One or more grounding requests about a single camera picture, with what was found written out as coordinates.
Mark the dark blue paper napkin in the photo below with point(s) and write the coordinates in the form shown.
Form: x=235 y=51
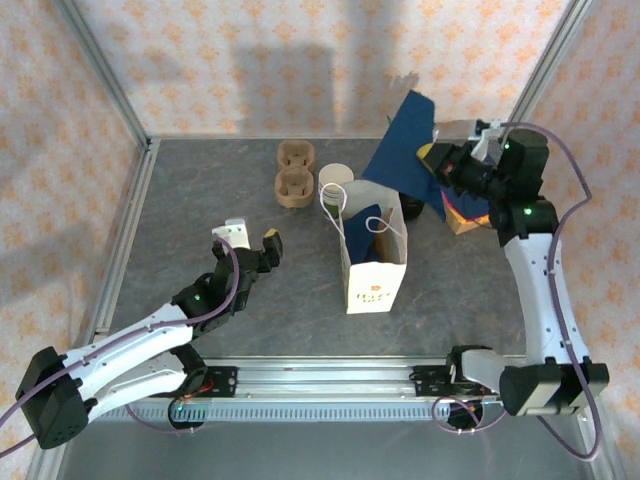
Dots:
x=400 y=150
x=357 y=235

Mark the white floral paper bag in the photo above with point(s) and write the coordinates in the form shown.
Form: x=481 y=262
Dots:
x=372 y=290

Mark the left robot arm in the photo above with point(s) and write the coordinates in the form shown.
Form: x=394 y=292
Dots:
x=125 y=345

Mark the stack of black lids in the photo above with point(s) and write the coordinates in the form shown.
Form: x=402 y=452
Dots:
x=412 y=210

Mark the stack of coloured napkins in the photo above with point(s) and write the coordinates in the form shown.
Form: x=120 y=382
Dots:
x=462 y=222

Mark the stack of pulp cup carriers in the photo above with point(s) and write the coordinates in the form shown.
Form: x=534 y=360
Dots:
x=295 y=190

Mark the stack of paper cups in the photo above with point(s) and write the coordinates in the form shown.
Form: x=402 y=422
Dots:
x=336 y=175

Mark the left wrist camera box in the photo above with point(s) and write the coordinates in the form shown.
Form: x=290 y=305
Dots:
x=232 y=232

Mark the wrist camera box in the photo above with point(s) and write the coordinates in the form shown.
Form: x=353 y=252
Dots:
x=487 y=140
x=232 y=232

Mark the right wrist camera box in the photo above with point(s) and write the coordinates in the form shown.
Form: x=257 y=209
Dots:
x=487 y=140

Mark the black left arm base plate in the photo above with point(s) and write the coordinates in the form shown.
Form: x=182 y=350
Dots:
x=225 y=382

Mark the aluminium frame post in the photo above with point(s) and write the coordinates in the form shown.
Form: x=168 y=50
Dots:
x=542 y=75
x=104 y=75

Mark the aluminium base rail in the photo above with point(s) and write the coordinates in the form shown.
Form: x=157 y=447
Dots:
x=320 y=380

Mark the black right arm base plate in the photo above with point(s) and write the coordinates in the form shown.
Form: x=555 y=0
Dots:
x=425 y=382

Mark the aluminium frame leg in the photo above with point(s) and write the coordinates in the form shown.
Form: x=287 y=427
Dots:
x=602 y=465
x=37 y=467

